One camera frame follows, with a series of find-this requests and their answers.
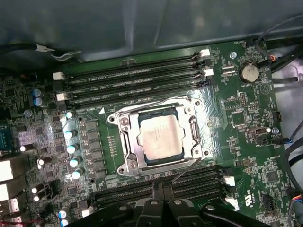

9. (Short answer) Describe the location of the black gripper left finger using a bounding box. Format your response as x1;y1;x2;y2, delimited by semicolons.
67;182;169;227

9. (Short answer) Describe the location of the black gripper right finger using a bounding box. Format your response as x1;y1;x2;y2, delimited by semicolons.
163;182;273;227

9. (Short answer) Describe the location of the socket locking lever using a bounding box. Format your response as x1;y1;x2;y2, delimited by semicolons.
171;157;200;183
112;96;192;119

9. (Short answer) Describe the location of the silver CPU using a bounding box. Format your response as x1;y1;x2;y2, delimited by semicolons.
136;110;190;167

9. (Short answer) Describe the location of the metal socket cover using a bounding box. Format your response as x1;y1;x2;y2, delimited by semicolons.
118;104;205;173

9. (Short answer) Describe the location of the CPU socket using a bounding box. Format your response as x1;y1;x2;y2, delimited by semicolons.
107;96;213;179

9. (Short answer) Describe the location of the green motherboard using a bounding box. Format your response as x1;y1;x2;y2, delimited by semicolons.
0;40;294;227

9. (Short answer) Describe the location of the round coin battery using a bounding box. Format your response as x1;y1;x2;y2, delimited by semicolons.
238;61;260;82

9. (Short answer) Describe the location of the black PC case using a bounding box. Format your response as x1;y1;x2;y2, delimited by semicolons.
0;0;303;227

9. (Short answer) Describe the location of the black wire with plug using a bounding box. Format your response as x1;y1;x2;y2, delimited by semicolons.
258;52;303;74

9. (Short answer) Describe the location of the black cable with white tie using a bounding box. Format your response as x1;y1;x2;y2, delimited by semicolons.
0;42;83;64

